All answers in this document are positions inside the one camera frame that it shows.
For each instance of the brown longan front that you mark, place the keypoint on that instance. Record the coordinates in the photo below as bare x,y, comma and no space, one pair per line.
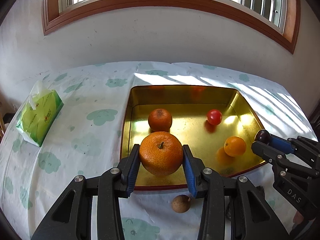
181,203

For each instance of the small smooth orange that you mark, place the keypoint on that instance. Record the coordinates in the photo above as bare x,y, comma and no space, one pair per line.
234,146

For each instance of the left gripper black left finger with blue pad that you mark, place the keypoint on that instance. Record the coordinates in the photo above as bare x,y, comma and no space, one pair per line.
70,216

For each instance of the green tissue pack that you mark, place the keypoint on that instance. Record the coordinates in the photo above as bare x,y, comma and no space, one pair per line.
38,114

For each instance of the brown wooden window frame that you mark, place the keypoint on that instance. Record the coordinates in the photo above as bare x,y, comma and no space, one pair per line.
53,19

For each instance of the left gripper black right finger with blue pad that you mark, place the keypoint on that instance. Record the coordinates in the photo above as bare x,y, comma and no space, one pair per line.
251,215

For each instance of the small dark round fruit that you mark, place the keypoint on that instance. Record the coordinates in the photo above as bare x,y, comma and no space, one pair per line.
263,136

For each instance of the white cloud-print tablecloth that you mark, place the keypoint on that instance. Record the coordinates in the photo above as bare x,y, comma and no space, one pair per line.
85,139

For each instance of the large orange mandarin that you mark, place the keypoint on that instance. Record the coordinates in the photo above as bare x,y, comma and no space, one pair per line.
161,153

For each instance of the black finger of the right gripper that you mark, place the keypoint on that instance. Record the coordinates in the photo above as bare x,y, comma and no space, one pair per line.
279,160

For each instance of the red toffee tin box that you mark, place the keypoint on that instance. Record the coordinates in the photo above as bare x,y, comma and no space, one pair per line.
188,106

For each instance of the medium orange mandarin with stem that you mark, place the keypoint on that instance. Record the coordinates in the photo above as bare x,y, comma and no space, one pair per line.
160,120

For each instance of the red cherry tomato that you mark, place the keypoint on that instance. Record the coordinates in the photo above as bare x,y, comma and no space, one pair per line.
214,117

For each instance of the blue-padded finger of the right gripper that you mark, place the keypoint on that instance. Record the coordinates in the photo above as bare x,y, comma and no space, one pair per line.
304,148

